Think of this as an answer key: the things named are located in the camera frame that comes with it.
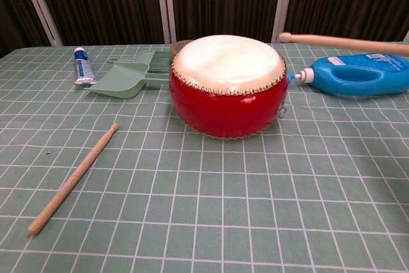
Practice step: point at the wooden drumstick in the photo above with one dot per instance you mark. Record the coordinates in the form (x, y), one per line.
(345, 42)
(75, 177)

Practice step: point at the blue detergent pump bottle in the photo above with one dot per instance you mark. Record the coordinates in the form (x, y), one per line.
(351, 66)

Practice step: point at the green checked tablecloth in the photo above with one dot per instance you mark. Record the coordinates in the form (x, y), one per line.
(223, 206)

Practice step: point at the blue white toothpaste tube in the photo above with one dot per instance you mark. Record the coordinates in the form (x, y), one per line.
(83, 66)

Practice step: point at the green plastic dustpan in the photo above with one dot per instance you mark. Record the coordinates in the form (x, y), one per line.
(118, 84)

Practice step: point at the white partition frame post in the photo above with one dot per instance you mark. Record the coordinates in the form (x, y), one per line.
(41, 7)
(166, 4)
(283, 1)

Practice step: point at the green plastic hand brush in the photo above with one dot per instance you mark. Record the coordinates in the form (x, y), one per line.
(143, 60)

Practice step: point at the red drum with white skin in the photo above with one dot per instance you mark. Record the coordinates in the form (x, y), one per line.
(223, 106)

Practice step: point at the brown packing tape roll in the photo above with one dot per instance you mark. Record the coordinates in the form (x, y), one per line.
(175, 47)

